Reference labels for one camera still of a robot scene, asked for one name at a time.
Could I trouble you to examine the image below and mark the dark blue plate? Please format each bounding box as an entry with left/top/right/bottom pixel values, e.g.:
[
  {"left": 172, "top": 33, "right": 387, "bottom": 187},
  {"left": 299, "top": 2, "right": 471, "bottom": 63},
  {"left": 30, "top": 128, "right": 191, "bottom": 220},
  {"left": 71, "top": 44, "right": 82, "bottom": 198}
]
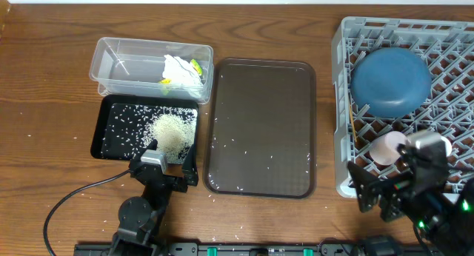
[{"left": 350, "top": 47, "right": 432, "bottom": 118}]

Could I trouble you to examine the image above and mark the grey dishwasher rack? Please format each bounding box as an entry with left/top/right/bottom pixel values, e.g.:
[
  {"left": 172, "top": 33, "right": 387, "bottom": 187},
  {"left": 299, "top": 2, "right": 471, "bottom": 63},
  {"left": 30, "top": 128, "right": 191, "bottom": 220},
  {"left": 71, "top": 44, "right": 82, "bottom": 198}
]
[{"left": 331, "top": 17, "right": 473, "bottom": 201}]

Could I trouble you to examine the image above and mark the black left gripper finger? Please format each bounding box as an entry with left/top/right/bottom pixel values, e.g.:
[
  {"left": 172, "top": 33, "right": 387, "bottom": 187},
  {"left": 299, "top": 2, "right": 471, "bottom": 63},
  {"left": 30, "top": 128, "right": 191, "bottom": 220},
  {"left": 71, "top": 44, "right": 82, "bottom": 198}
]
[
  {"left": 137, "top": 139, "right": 158, "bottom": 161},
  {"left": 181, "top": 144, "right": 198, "bottom": 186}
]

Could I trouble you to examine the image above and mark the black plastic tray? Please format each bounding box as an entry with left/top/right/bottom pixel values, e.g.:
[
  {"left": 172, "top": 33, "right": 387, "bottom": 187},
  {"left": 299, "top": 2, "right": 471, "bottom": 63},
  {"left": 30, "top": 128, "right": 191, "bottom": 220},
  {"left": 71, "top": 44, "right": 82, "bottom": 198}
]
[{"left": 90, "top": 95, "right": 198, "bottom": 161}]

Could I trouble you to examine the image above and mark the wooden chopstick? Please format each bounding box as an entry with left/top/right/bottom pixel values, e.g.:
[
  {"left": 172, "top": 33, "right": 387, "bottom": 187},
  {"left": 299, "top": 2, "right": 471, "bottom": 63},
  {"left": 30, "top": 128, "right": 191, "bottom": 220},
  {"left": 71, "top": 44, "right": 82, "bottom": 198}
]
[{"left": 349, "top": 104, "right": 358, "bottom": 144}]

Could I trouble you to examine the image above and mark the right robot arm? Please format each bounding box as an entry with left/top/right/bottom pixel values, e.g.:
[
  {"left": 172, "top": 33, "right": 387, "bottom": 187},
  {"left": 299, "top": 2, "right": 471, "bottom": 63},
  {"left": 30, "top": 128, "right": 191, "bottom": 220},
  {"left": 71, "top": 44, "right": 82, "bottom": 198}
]
[{"left": 347, "top": 160, "right": 473, "bottom": 255}]

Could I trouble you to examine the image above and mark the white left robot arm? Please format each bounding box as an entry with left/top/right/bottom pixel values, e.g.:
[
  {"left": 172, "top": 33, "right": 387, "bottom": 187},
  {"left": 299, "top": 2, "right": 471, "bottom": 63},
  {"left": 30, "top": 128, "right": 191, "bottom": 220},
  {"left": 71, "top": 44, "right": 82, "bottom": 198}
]
[{"left": 108, "top": 141, "right": 198, "bottom": 256}]

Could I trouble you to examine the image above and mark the brown serving tray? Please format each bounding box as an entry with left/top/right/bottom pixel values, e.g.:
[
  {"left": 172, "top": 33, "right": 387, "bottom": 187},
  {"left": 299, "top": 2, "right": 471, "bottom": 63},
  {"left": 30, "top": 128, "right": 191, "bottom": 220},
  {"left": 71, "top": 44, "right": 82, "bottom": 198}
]
[{"left": 203, "top": 58, "right": 316, "bottom": 200}]

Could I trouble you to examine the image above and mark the clear plastic bin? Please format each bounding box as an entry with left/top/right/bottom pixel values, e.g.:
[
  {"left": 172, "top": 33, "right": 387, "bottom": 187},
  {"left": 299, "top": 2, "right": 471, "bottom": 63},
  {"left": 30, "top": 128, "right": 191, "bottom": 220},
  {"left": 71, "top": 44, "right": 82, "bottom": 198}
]
[{"left": 89, "top": 37, "right": 213, "bottom": 104}]

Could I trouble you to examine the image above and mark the pile of rice grains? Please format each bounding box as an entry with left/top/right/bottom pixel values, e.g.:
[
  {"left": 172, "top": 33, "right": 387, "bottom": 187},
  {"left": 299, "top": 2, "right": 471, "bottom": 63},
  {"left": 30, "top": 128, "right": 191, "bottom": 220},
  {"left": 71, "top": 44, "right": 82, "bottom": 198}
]
[{"left": 142, "top": 112, "right": 197, "bottom": 164}]

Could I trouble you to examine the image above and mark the pink plastic cup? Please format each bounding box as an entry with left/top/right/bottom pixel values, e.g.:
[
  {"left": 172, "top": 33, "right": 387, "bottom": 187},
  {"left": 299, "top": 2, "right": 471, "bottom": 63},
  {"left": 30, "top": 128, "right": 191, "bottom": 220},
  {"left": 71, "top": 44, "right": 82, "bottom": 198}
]
[{"left": 369, "top": 131, "right": 407, "bottom": 166}]

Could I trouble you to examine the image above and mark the white plastic cup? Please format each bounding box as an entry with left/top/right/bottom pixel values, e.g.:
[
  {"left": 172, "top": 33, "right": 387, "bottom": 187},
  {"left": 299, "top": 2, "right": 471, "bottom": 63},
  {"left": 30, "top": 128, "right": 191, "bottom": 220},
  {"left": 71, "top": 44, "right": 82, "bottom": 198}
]
[{"left": 441, "top": 136, "right": 453, "bottom": 157}]

